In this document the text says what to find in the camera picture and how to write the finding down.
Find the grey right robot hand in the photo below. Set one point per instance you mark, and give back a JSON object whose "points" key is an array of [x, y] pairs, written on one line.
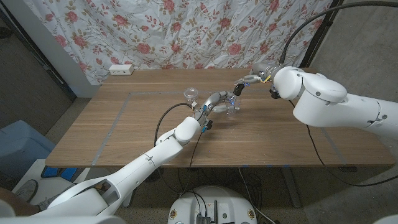
{"points": [[261, 71]]}

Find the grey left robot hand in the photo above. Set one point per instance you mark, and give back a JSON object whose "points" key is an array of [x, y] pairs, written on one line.
{"points": [[214, 100]]}

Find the clear plastic spray bottle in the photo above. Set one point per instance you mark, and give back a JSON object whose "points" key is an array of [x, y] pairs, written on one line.
{"points": [[234, 112]]}

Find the black trigger sprayer head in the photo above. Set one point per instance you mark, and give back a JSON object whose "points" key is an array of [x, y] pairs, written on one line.
{"points": [[238, 90]]}

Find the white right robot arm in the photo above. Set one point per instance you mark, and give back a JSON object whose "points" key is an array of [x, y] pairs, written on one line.
{"points": [[335, 102]]}

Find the white robot shoulder housing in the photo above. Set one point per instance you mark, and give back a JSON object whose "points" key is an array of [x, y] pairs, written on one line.
{"points": [[62, 220]]}

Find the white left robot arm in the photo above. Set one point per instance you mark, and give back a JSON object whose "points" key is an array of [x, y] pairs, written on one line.
{"points": [[155, 158]]}

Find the clear glass cup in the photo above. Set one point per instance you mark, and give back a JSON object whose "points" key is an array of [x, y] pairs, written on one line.
{"points": [[190, 93]]}

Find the black backdrop stand pole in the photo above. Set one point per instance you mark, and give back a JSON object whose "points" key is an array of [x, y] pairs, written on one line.
{"points": [[37, 54], [321, 32]]}

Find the floral print backdrop cloth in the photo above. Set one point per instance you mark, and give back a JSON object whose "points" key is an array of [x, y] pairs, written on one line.
{"points": [[186, 31]]}

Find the white power strip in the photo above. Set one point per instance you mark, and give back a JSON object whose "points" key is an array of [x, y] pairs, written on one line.
{"points": [[121, 69]]}

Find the black floor fan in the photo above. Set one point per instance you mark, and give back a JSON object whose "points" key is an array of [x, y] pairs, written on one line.
{"points": [[154, 177]]}

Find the white robot torso base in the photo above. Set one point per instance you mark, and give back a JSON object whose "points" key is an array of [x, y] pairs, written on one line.
{"points": [[214, 202]]}

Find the grey table leg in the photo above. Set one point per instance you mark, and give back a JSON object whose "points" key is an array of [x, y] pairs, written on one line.
{"points": [[292, 189]]}

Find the white table leg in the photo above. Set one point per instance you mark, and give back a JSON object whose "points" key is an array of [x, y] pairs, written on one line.
{"points": [[127, 202]]}

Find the blue floor pad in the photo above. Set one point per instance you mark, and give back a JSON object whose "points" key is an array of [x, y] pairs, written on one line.
{"points": [[59, 172]]}

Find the blue plastic bin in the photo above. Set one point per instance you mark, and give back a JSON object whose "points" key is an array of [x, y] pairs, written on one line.
{"points": [[21, 146]]}

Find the grey shoe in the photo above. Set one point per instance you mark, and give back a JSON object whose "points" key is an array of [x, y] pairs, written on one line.
{"points": [[27, 189]]}

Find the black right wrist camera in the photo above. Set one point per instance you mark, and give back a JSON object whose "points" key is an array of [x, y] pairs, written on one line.
{"points": [[274, 92]]}

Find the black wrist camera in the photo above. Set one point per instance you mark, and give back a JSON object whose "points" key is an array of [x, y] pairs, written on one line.
{"points": [[208, 125], [274, 92]]}

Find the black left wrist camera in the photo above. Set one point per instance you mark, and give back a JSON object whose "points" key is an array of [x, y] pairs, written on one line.
{"points": [[208, 125]]}

